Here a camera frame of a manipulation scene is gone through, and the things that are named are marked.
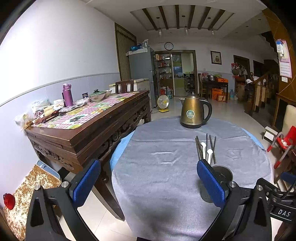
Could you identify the gold patterned cushion stool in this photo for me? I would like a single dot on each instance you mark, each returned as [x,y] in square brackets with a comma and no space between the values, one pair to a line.
[17,217]

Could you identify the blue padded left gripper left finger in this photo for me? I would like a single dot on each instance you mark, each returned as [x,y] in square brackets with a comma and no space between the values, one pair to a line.
[83,183]

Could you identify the blue water jug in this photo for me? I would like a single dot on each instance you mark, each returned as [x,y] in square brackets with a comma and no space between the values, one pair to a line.
[231,95]

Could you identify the round wall clock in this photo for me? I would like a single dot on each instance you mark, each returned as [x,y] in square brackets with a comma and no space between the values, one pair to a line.
[168,46]

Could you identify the wall calendar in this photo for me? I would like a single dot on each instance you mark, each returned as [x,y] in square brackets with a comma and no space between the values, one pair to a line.
[284,58]

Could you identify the grey towel table cover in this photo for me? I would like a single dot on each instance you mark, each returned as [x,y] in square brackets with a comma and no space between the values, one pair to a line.
[156,183]

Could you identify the dark carved wooden sideboard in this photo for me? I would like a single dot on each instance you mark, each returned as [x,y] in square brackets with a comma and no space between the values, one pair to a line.
[95,139]

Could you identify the gold electric kettle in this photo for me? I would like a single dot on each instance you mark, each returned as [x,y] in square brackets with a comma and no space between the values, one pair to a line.
[196,111]

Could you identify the small electric heater fan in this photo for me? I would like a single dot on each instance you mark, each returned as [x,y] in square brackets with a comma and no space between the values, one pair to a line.
[163,103]

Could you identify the grey refrigerator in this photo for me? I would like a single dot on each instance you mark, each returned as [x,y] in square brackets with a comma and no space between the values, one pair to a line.
[142,65]

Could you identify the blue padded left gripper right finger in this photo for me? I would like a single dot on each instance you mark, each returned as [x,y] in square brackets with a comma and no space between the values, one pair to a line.
[215,183]

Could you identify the ceramic bowl with lid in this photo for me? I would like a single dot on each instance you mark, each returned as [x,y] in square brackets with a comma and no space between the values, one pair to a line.
[97,95]

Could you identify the orange box on table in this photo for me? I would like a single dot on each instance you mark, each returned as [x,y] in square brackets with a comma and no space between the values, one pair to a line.
[222,80]

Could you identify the purple thermos bottle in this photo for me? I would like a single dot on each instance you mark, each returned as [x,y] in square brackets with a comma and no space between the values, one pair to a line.
[67,95]

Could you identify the red round object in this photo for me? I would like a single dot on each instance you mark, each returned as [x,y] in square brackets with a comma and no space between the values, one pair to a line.
[9,201]

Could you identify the grey metal utensil holder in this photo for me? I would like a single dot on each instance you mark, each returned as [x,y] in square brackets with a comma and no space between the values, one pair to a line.
[224,170]

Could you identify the dark wooden side table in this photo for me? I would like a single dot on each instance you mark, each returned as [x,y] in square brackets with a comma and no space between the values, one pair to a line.
[214,84]

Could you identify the checkered pink table runner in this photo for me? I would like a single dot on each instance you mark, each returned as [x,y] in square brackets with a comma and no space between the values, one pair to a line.
[79,116]

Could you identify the framed wall picture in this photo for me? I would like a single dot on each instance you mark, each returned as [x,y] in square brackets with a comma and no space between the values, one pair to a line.
[216,57]

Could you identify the wooden stair railing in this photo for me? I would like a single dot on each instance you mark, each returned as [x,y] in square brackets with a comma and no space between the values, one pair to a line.
[256,93]

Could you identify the white plastic spoon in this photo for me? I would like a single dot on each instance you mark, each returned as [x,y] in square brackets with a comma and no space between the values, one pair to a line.
[204,150]
[209,155]

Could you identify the wooden chair behind sideboard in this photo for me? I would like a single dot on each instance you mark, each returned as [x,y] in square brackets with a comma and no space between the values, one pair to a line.
[124,86]

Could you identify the red plastic child chair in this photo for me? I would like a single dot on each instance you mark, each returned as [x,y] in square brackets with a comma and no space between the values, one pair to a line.
[285,143]

